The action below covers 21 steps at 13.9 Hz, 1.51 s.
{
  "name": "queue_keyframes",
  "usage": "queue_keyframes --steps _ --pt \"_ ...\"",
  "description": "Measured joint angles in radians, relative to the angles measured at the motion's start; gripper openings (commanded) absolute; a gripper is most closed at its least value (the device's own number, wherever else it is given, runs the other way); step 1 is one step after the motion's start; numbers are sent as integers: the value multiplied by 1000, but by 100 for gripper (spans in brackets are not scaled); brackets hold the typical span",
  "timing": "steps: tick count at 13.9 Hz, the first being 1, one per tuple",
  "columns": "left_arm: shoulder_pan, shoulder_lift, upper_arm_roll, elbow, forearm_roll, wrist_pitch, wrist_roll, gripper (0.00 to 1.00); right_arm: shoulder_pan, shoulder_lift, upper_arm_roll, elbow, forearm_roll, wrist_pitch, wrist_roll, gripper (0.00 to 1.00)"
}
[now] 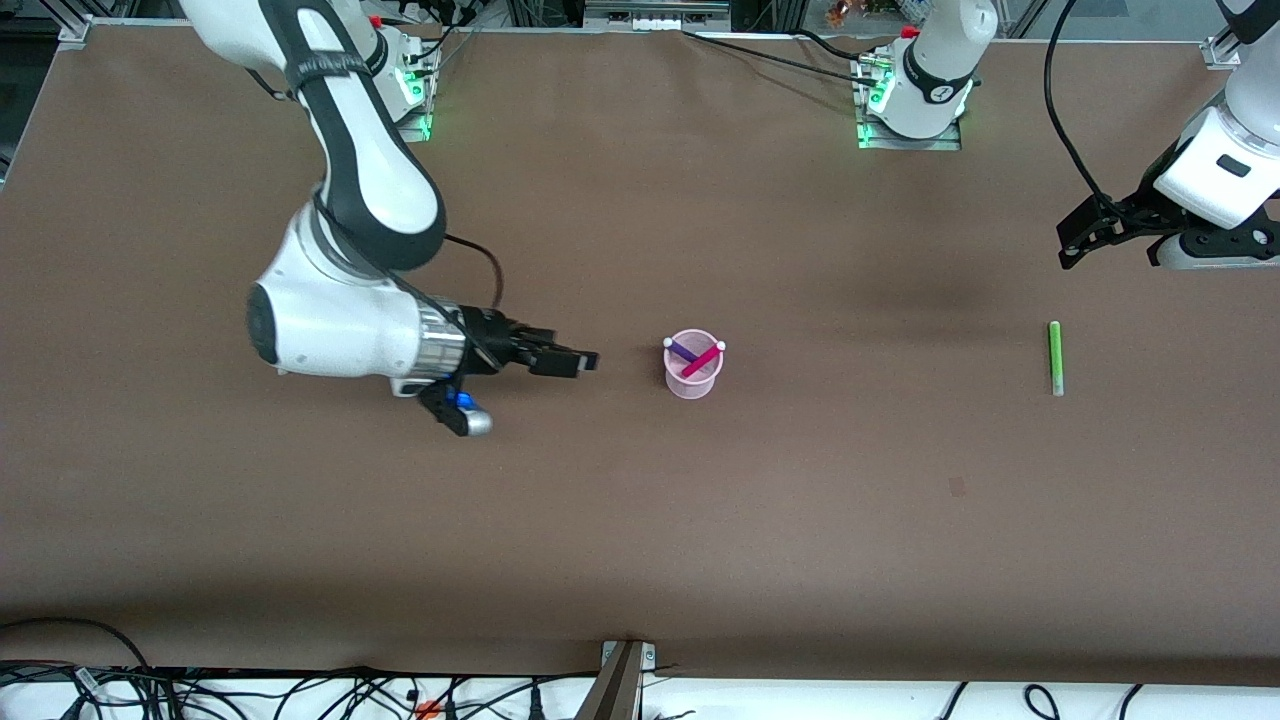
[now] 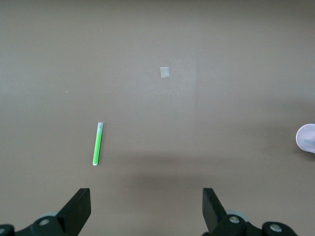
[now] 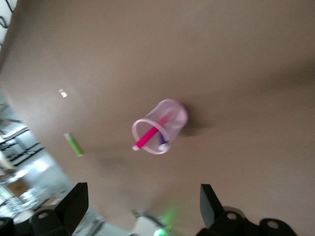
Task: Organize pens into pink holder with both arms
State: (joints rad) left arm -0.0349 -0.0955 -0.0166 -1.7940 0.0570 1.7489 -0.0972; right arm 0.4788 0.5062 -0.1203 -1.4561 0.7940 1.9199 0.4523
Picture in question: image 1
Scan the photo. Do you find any pink translucent pen holder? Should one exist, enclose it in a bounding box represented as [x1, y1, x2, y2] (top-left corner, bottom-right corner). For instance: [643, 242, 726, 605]
[665, 328, 725, 401]

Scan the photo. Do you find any grey equipment box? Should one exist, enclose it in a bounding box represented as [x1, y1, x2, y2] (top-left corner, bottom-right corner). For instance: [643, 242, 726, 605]
[585, 0, 733, 31]

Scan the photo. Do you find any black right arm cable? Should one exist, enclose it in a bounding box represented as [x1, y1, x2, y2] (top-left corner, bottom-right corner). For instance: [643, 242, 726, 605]
[440, 232, 507, 346]

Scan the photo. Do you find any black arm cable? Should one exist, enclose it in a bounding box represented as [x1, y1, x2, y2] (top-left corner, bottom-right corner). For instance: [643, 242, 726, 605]
[440, 232, 507, 346]
[1043, 0, 1116, 206]

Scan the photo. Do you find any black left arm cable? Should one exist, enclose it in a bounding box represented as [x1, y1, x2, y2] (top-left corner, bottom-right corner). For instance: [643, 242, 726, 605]
[1043, 0, 1116, 206]

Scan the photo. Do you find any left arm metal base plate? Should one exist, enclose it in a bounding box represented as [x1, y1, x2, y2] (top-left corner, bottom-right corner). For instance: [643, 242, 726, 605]
[852, 50, 963, 151]

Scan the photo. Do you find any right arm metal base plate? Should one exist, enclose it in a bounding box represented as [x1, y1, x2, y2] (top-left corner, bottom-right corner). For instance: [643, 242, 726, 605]
[395, 38, 439, 143]

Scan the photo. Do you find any aluminium profile post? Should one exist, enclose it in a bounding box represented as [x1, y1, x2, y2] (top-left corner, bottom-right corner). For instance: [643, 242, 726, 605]
[575, 640, 658, 720]

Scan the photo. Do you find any long black table cable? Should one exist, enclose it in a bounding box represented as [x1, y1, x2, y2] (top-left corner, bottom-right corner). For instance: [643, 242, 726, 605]
[683, 28, 886, 83]

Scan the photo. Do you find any black cable tangle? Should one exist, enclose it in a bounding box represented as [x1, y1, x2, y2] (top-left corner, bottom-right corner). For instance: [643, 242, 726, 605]
[60, 665, 601, 720]

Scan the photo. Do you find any black looped floor cable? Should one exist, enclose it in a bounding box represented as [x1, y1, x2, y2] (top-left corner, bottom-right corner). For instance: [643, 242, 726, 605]
[0, 617, 153, 673]

